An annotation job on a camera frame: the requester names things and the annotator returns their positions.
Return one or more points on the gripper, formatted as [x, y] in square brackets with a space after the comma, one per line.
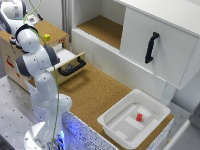
[32, 20]

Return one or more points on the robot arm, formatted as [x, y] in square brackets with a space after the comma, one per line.
[45, 85]

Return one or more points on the yellow block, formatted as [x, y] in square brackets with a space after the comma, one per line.
[47, 37]

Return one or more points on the wooden drawer box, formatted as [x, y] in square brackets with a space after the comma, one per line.
[57, 32]

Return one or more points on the wooden drawer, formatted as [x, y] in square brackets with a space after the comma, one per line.
[67, 55]

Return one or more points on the white cabinet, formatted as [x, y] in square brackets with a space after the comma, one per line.
[100, 55]

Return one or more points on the white plastic box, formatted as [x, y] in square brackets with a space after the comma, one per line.
[116, 125]

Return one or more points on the white sliding door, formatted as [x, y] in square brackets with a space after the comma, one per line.
[173, 50]

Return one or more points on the pink block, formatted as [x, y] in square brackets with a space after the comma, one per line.
[139, 117]

